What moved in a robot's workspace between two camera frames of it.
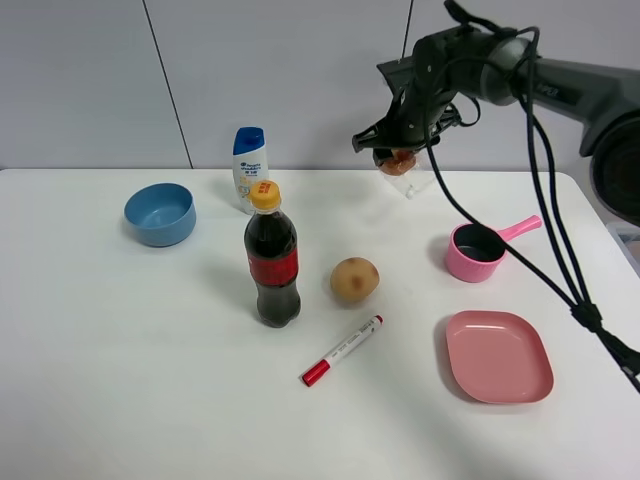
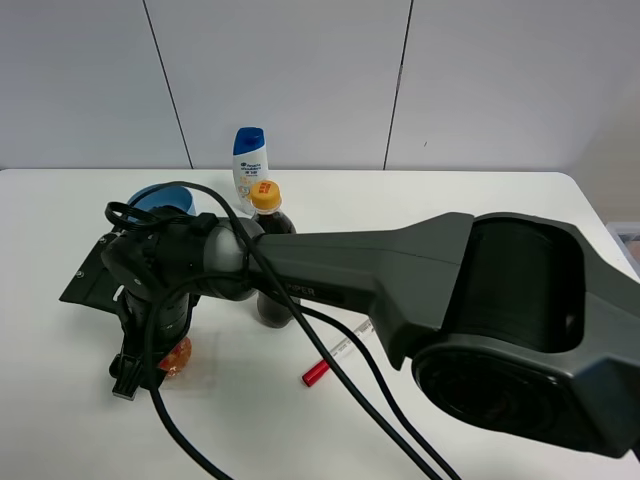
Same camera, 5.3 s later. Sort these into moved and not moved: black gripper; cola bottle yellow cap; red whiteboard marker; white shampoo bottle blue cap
Moved: black gripper
Not moved: cola bottle yellow cap; red whiteboard marker; white shampoo bottle blue cap
